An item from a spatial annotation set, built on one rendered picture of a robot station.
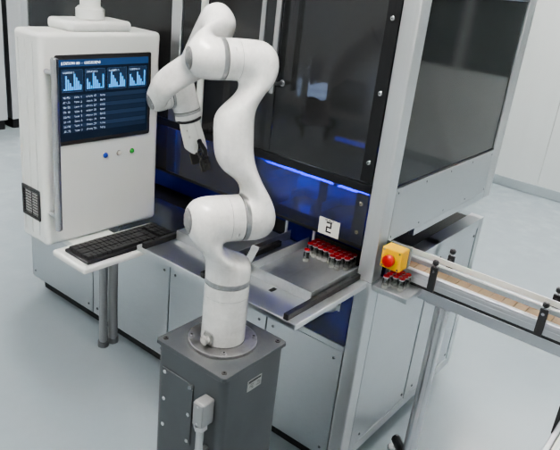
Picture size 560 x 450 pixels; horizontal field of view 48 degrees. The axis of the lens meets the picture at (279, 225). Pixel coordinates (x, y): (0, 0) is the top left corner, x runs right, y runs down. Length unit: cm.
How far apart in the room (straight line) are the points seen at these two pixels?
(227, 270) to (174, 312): 129
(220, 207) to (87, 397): 162
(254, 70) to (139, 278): 165
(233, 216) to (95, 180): 100
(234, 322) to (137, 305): 143
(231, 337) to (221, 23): 80
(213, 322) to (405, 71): 91
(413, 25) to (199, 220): 85
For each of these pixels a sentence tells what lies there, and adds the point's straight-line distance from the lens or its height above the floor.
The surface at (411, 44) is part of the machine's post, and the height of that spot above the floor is 166.
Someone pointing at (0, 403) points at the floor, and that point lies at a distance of 301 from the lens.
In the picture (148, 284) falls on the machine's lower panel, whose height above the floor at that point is 43.
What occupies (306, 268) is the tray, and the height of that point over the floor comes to 88.
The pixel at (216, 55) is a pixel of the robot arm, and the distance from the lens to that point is 151.
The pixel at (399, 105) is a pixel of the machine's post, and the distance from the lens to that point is 195.
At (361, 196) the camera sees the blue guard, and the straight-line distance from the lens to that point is 207.
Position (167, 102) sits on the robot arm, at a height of 143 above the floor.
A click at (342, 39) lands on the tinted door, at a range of 205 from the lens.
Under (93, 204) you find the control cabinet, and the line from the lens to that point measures 248.
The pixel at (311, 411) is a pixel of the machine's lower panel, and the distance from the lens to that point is 253.
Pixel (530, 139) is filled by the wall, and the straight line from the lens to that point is 667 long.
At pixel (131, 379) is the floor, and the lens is 307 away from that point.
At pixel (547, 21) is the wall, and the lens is 658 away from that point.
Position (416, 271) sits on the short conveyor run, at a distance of 216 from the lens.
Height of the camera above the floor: 183
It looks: 22 degrees down
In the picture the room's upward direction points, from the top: 7 degrees clockwise
